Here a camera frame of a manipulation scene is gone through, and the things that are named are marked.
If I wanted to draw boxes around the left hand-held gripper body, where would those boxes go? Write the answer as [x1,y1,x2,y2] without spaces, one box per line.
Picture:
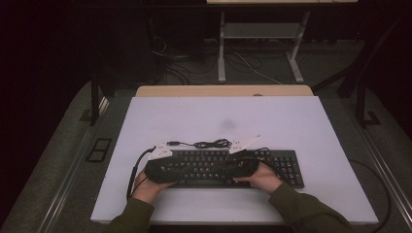
[144,143,178,184]

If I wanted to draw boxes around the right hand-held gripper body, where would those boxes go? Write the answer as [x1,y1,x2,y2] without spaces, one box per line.
[228,134,262,180]

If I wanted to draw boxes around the black computer keyboard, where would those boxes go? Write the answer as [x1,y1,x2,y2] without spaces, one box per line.
[161,149,306,190]

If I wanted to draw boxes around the person's right hand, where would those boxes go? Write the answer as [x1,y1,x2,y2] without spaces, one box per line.
[232,161,285,195]

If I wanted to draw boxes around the person's left hand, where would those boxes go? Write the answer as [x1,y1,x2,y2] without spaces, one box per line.
[130,169,177,205]

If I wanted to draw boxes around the white board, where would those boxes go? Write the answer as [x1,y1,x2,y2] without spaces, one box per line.
[90,95,379,225]

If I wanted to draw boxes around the black floor outlet box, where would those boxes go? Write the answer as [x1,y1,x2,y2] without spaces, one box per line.
[85,137,114,163]

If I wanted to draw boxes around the wooden table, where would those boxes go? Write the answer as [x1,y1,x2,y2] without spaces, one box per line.
[135,84,315,98]

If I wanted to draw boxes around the black metal stand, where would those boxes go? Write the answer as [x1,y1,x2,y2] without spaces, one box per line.
[355,79,382,129]
[88,69,102,127]

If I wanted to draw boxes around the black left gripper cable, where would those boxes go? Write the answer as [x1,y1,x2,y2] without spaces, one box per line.
[125,146,157,201]

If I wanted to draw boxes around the black keyboard cable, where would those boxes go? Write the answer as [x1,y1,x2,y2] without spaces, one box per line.
[166,138,272,153]

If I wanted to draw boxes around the aluminium rail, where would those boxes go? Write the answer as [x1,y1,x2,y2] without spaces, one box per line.
[36,96,111,233]
[342,103,412,224]

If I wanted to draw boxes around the white floor cable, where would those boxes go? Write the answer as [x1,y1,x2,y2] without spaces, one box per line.
[232,51,284,85]

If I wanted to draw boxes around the tangle of black floor cables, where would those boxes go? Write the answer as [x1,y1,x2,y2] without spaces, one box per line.
[150,34,219,85]

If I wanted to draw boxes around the grey metal desk frame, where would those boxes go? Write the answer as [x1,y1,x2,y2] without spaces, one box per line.
[217,11,311,84]

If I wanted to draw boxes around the long black floor cable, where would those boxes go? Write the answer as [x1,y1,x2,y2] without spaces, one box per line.
[347,158,392,231]

